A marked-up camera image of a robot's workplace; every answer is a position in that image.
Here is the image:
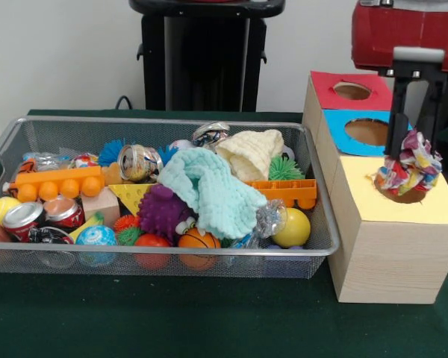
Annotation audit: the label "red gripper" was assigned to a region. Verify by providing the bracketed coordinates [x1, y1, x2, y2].
[350, 2, 448, 160]

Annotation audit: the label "colourful patterned cloth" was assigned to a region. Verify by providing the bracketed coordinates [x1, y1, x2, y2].
[375, 128, 444, 197]

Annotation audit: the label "mint green cloth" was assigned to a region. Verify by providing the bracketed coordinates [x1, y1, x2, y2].
[157, 146, 268, 240]

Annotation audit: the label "wooden box three holes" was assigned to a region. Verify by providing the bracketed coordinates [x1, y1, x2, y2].
[302, 71, 448, 305]

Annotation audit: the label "silver mesh bin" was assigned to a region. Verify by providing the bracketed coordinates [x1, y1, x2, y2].
[0, 115, 340, 279]

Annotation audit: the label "orange wheeled toy brick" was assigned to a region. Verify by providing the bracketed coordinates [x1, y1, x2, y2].
[246, 178, 318, 210]

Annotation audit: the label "cream knitted cloth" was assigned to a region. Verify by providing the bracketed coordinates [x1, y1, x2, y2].
[214, 129, 286, 182]

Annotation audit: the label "plain yellow ball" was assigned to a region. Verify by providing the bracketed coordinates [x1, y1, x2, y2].
[271, 207, 312, 248]

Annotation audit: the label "orange toy basketball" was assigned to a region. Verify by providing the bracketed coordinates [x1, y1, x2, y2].
[178, 227, 222, 271]

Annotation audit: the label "purple spiky monster toy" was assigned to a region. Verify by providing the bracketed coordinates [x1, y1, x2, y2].
[138, 183, 197, 245]

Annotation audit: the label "silver printed drink can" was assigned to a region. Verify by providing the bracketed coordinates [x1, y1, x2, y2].
[117, 144, 164, 183]

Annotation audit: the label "orange studded toy brick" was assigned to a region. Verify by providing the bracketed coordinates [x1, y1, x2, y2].
[14, 165, 105, 202]

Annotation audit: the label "red soda can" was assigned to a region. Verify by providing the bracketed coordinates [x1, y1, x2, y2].
[2, 201, 46, 243]

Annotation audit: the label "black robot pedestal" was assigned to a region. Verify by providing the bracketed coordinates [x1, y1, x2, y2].
[128, 0, 287, 113]

